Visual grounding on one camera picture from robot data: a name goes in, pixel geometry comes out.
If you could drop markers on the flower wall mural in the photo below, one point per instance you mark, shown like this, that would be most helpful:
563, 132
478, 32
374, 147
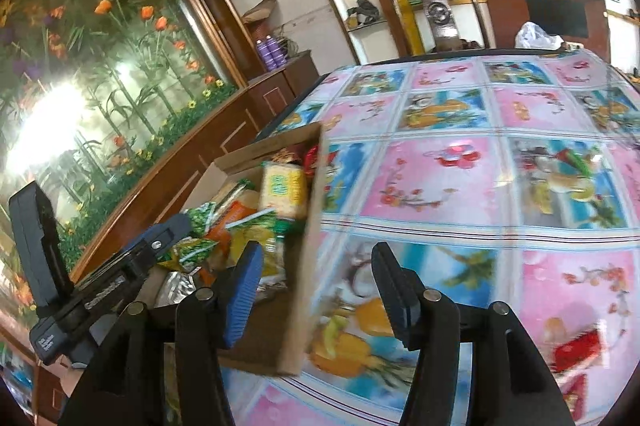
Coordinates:
100, 56

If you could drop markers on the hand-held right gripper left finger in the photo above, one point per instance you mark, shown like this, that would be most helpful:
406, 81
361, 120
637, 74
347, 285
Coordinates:
245, 296

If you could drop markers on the green-edged cracker packet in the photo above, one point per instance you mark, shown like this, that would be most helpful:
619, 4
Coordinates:
260, 221

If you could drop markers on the wooden chair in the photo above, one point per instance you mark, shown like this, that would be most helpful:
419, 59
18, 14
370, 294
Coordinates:
435, 14

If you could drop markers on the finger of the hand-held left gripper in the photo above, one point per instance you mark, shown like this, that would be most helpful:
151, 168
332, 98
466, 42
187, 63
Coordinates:
155, 243

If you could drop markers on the wooden cabinet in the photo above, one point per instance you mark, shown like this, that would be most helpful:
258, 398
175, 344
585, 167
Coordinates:
280, 91

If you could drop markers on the dark bag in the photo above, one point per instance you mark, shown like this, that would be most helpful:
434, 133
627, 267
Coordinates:
365, 9

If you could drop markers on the green yellow cracker packet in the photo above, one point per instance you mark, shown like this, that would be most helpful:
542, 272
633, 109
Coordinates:
282, 188

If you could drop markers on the white plastic bag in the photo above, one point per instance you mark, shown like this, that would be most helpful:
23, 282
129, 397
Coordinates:
537, 37

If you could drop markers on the green yellow snack packet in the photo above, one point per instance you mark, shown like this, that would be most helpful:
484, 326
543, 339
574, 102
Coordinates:
192, 251

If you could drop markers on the purple bottle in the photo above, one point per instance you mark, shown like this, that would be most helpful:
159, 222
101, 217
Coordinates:
264, 54
278, 50

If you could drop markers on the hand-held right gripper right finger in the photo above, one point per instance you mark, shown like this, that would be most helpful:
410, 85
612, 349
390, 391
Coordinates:
405, 311

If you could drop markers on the cardboard box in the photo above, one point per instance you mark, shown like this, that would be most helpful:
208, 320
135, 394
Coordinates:
295, 306

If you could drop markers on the printed tablecloth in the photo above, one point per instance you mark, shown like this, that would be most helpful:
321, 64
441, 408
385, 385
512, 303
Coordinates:
450, 186

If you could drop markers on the silver foil packet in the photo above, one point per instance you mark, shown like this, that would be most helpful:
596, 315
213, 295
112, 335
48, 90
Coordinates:
175, 288

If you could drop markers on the orange cracker packet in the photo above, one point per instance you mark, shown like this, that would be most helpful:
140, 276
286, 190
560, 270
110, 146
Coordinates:
235, 218

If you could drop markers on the brown paper bag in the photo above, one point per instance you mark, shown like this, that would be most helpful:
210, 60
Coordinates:
260, 9

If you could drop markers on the red snack packet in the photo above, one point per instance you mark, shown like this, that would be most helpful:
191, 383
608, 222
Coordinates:
311, 159

